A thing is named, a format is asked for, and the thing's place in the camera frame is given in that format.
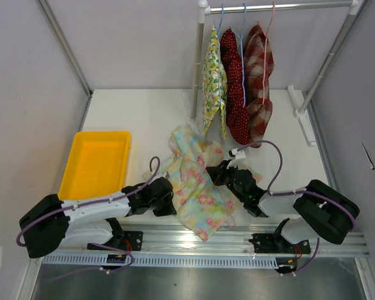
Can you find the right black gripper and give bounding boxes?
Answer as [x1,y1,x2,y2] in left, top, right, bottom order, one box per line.
[207,159,246,202]

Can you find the floral cloth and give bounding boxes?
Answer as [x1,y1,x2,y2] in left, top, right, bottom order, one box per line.
[160,126,237,241]

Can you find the red plaid skirt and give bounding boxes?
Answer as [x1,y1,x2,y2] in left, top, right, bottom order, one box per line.
[244,24,274,143]

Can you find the pink wire hanger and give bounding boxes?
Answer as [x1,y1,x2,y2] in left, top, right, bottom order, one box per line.
[225,207,237,230]
[261,1,276,105]

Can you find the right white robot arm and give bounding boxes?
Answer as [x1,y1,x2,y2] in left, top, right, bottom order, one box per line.
[206,160,360,253]

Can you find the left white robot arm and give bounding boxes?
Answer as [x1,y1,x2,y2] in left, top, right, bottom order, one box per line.
[16,176,176,258]

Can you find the red polka dot garment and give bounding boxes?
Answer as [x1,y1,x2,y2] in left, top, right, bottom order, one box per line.
[220,29,249,145]

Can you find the yellow plastic tray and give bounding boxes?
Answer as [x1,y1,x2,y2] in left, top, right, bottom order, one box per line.
[58,131,131,201]

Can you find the yellow lemon print garment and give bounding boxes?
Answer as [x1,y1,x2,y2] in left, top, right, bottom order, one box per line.
[202,25,228,139]

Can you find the metal clothes rack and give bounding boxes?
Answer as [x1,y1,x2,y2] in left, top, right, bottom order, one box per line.
[182,1,367,147]

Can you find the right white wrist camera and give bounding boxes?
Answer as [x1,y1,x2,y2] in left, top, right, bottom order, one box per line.
[228,148,246,160]

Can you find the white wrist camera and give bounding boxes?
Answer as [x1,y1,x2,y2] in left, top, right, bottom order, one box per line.
[228,148,246,160]
[142,171,169,181]

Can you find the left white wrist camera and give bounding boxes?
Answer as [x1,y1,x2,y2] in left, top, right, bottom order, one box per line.
[142,171,169,181]

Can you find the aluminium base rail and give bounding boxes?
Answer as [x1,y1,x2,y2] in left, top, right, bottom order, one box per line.
[29,222,371,258]

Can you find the perforated cable duct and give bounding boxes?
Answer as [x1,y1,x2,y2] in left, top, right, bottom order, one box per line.
[43,252,278,269]

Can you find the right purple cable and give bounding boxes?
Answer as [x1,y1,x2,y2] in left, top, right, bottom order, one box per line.
[234,139,357,278]

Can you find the blue wire hanger right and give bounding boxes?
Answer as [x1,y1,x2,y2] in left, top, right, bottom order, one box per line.
[232,2,247,108]

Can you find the blue wire hanger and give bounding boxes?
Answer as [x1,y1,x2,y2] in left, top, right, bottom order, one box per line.
[217,4,225,38]
[232,2,247,108]

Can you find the blue wire hanger left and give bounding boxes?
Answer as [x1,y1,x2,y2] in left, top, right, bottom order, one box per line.
[217,4,225,38]

